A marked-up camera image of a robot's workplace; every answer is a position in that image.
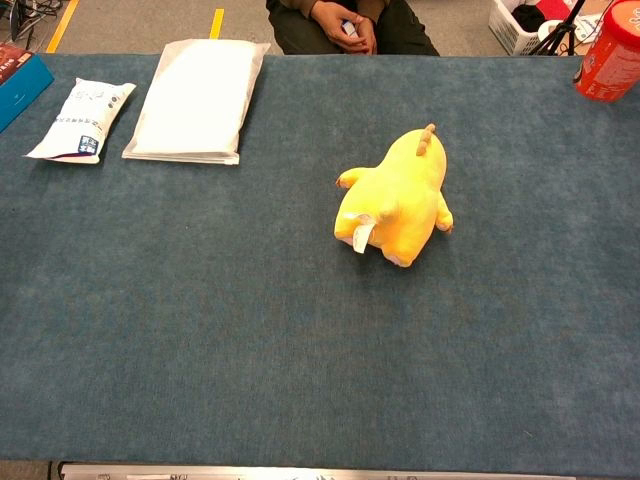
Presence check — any yellow plush toy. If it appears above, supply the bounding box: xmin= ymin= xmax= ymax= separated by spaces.
xmin=333 ymin=123 xmax=455 ymax=269

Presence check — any teal felt table mat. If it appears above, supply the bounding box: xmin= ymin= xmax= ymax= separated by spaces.
xmin=0 ymin=53 xmax=640 ymax=473

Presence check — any white flat zip bag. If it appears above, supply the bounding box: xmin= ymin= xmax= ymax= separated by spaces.
xmin=121 ymin=38 xmax=272 ymax=166

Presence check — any seated person in dark clothes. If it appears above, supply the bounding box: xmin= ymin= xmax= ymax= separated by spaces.
xmin=265 ymin=0 xmax=441 ymax=57

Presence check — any white printed snack bag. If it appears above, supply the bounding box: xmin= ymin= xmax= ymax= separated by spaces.
xmin=24 ymin=77 xmax=137 ymax=165

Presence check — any white plastic laundry basket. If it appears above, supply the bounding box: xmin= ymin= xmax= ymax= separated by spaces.
xmin=487 ymin=0 xmax=556 ymax=56

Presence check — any black tripod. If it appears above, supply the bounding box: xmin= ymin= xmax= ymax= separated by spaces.
xmin=528 ymin=0 xmax=589 ymax=57

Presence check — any blue cardboard box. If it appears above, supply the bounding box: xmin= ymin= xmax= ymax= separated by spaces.
xmin=0 ymin=53 xmax=55 ymax=134

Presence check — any red cylindrical canister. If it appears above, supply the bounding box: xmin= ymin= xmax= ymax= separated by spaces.
xmin=573 ymin=0 xmax=640 ymax=104

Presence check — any dark red book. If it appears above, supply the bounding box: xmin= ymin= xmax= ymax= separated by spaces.
xmin=0 ymin=42 xmax=34 ymax=86

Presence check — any aluminium rail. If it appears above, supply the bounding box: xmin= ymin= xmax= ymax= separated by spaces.
xmin=58 ymin=462 xmax=576 ymax=480

